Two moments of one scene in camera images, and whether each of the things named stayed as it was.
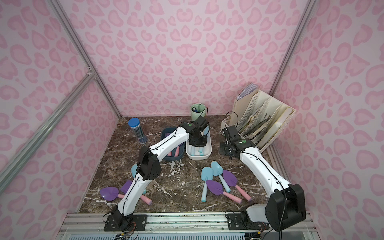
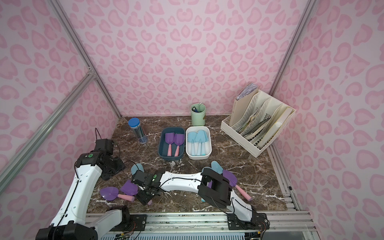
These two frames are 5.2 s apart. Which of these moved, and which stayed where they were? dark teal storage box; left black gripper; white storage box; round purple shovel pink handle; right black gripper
Moved: left black gripper; right black gripper
Stayed: round purple shovel pink handle; dark teal storage box; white storage box
